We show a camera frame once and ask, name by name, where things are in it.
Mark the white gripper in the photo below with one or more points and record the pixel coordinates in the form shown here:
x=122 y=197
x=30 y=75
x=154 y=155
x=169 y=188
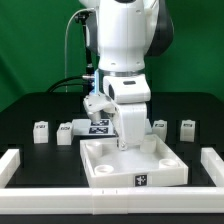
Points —
x=129 y=96

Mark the white square tabletop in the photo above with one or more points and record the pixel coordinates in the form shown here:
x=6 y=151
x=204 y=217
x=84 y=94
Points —
x=152 y=165

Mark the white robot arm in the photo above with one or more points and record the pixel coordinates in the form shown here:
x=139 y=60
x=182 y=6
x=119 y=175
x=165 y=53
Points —
x=123 y=33

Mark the white obstacle fence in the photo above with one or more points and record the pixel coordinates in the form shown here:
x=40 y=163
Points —
x=102 y=201

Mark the white marker base plate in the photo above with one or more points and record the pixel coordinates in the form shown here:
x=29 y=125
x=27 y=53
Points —
x=85 y=127

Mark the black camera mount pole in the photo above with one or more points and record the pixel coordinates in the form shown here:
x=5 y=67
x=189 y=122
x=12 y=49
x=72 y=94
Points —
x=88 y=20

